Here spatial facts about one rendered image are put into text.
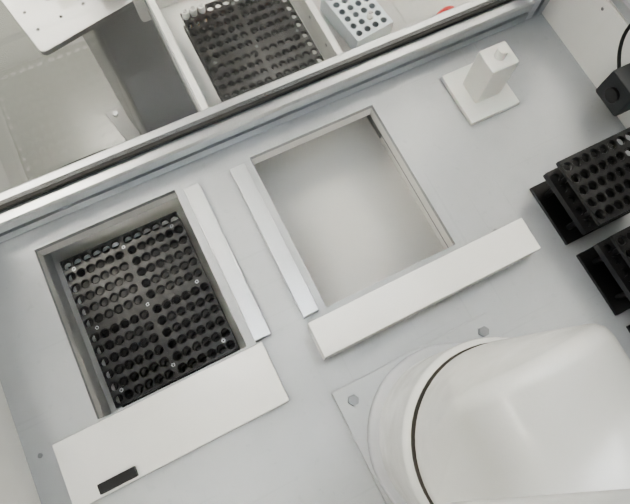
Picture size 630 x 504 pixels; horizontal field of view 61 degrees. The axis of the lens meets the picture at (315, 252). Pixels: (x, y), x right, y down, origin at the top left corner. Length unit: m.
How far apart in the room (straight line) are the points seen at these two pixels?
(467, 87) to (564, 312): 0.35
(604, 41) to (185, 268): 0.69
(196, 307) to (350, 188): 0.32
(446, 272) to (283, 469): 0.32
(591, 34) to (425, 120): 0.27
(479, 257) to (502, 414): 0.38
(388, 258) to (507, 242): 0.20
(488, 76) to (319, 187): 0.31
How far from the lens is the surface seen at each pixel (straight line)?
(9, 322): 0.79
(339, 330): 0.67
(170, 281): 0.78
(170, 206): 0.89
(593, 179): 0.77
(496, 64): 0.81
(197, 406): 0.70
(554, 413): 0.38
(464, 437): 0.41
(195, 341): 0.76
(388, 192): 0.90
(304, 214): 0.87
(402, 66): 0.85
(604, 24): 0.92
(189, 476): 0.71
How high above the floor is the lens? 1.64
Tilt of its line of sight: 73 degrees down
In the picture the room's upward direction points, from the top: 7 degrees clockwise
